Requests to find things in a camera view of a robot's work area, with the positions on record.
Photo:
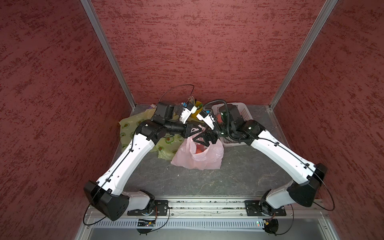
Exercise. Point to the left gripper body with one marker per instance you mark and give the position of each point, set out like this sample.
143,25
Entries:
177,127

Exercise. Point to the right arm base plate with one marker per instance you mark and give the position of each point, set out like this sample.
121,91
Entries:
255,209

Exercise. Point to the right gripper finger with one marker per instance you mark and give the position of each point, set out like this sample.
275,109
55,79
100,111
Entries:
206,143
202,137

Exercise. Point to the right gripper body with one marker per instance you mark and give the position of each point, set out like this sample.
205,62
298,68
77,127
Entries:
214,134

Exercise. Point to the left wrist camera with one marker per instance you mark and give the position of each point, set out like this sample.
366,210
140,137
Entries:
187,110

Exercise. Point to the pink plastic bag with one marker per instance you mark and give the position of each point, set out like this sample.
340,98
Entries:
211,159

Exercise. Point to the white plastic basket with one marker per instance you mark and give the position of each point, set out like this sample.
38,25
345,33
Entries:
244,111

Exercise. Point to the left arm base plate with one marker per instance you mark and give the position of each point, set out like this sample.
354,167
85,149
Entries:
153,209

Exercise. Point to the peach in basket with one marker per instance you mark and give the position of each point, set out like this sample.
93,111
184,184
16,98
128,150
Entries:
220,118

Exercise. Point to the yellow pencil cup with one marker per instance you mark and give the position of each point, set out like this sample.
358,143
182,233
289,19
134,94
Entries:
199,107

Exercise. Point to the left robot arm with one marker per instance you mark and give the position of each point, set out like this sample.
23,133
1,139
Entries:
106,194

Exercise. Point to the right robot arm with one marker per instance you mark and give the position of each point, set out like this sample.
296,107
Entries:
307,177

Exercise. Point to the peach front orange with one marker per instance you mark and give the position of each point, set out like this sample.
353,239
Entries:
200,149

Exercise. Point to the pencils in cup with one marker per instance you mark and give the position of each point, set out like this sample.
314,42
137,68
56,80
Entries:
191,100

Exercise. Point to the green avocado print bag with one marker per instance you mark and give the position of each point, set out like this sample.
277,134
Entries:
166,148

